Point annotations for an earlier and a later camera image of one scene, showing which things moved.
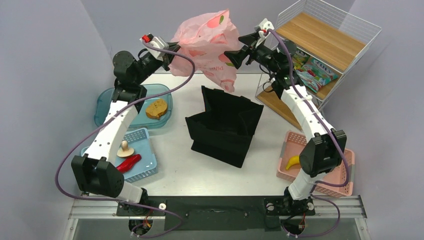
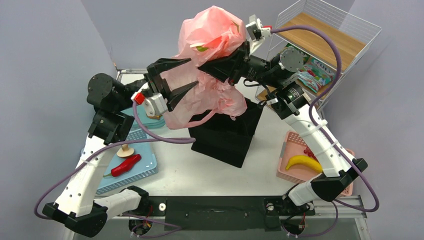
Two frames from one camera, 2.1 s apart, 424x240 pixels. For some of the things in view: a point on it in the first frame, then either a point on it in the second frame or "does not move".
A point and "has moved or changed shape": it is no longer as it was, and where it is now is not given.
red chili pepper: x=128 y=163 does not move
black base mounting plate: x=217 y=213 does not move
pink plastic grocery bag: x=205 y=37 has moved or changed shape
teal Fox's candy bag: x=314 y=74 does not move
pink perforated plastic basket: x=292 y=145 does not move
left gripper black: x=167 y=59 → x=158 y=84
